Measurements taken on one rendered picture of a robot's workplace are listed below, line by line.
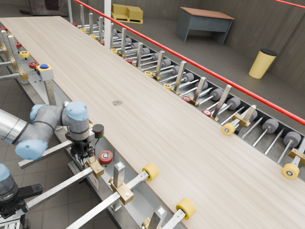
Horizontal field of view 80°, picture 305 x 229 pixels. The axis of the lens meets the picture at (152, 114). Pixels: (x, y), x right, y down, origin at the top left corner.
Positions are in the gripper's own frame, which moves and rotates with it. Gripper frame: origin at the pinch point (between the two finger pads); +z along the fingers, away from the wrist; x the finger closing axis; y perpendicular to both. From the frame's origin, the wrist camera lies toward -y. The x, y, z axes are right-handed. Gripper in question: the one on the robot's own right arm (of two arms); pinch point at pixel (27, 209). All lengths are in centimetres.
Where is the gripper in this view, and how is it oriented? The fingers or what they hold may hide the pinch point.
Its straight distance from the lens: 113.0
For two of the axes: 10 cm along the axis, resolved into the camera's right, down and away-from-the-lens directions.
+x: 6.8, 5.6, -4.8
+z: -1.6, 7.5, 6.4
